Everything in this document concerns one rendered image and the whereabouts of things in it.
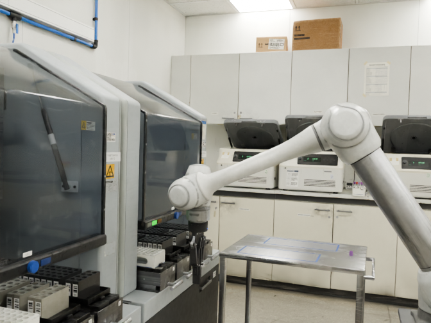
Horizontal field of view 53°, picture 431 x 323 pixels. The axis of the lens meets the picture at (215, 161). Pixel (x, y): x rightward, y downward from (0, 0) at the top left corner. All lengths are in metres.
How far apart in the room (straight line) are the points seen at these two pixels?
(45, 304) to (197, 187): 0.56
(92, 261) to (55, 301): 0.24
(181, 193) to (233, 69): 3.04
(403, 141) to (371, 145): 2.90
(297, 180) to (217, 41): 1.83
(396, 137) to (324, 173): 0.76
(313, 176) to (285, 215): 0.43
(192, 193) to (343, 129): 0.50
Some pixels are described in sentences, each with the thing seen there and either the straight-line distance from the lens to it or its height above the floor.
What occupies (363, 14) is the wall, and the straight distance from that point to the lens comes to 4.61.
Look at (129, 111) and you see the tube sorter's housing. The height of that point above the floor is 1.40.
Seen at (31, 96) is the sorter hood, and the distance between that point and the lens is 1.14.
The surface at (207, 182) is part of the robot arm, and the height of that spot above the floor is 1.17.
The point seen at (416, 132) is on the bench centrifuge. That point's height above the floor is 1.45.
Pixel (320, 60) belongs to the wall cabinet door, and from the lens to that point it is 4.18.
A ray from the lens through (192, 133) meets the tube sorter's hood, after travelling 2.05.
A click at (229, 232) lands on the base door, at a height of 0.48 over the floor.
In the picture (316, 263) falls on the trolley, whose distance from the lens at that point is 1.84.
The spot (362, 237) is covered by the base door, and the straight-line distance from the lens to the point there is 3.86.
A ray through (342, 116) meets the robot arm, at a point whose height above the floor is 1.38.
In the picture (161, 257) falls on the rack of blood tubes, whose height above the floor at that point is 0.84.
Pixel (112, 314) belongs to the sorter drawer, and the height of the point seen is 0.77.
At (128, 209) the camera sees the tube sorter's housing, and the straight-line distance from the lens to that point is 1.57.
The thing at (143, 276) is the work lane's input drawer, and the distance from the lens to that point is 1.70.
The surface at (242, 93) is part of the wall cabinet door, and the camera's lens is 4.26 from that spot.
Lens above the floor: 1.29
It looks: 2 degrees down
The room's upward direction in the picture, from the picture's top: 2 degrees clockwise
